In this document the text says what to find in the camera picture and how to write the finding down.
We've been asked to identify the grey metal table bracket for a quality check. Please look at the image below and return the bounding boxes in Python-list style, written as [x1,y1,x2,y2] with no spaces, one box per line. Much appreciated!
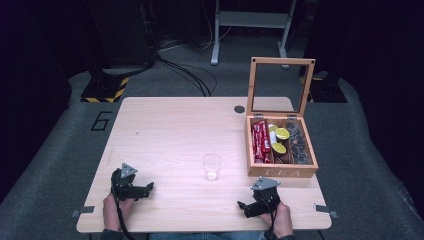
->
[70,205,96,219]
[312,203,339,220]

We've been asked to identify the yellow round lids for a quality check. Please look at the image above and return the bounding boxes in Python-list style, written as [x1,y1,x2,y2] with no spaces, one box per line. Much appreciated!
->
[275,127,291,141]

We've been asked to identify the clear plastic cup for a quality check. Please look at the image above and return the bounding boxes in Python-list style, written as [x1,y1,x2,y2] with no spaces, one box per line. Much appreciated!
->
[201,152,224,182]

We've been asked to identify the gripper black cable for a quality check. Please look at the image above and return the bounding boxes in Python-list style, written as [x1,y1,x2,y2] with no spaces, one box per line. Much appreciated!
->
[263,194,279,240]
[112,191,137,240]

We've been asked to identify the person's left hand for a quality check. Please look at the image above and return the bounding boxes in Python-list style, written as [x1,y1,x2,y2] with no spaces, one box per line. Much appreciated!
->
[102,192,135,233]

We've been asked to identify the person's right hand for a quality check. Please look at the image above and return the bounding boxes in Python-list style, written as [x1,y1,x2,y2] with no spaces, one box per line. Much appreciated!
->
[259,201,294,240]

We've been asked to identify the wooden box with window lid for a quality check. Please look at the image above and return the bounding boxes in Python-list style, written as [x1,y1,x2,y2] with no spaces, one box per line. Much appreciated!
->
[244,56,320,179]

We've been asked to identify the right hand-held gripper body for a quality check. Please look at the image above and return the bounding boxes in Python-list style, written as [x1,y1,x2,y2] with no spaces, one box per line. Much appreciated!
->
[249,176,282,214]

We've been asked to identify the white metal stand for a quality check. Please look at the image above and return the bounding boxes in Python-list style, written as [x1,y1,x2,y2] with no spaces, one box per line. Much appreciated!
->
[210,0,298,69]

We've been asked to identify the pile of dark capsules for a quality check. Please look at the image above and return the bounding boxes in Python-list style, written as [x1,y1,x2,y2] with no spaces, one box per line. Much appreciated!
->
[285,121,314,165]

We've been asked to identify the bundle of black floor cables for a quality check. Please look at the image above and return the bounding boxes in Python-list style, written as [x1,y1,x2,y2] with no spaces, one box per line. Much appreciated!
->
[156,54,218,98]

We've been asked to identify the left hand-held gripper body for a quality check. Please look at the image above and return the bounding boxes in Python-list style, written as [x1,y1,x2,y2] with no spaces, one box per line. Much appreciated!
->
[110,162,144,202]

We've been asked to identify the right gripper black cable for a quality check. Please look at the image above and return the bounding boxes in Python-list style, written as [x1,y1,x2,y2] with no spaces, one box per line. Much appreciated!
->
[263,194,279,240]

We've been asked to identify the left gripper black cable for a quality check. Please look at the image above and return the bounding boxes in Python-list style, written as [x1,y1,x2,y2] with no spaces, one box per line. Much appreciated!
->
[112,191,137,240]

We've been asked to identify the row of red stick packets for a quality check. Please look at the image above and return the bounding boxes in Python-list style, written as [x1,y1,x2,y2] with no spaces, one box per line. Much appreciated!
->
[251,119,272,164]

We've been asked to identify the black yellow striped stand base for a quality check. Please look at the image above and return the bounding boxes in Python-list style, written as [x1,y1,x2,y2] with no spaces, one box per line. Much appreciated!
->
[80,71,130,104]

